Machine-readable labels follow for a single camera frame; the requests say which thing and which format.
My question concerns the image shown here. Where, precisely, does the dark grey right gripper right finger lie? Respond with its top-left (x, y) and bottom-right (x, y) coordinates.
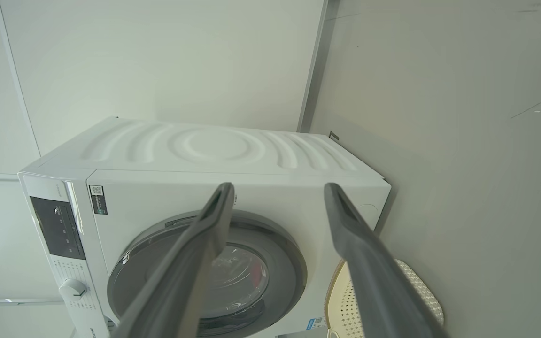
top-left (324, 183), bottom-right (449, 338)

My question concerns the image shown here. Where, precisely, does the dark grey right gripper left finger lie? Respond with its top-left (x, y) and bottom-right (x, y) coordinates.
top-left (111, 182), bottom-right (236, 338)

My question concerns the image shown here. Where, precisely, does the round black glass washer door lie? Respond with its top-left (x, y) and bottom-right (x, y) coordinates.
top-left (107, 210), bottom-right (308, 338)

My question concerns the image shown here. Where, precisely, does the cream perforated laundry basket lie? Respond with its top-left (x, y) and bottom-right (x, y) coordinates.
top-left (325, 259), bottom-right (445, 338)

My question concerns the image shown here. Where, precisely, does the white plastic control knob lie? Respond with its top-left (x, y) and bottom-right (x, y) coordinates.
top-left (59, 279), bottom-right (87, 301)

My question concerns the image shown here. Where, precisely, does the white front-load washing machine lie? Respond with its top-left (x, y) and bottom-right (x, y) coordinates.
top-left (18, 116), bottom-right (392, 338)

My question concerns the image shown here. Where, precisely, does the black QR code sticker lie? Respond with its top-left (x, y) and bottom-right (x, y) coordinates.
top-left (89, 185), bottom-right (108, 215)

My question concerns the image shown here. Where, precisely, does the white partition panel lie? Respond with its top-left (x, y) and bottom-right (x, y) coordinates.
top-left (0, 0), bottom-right (341, 158)

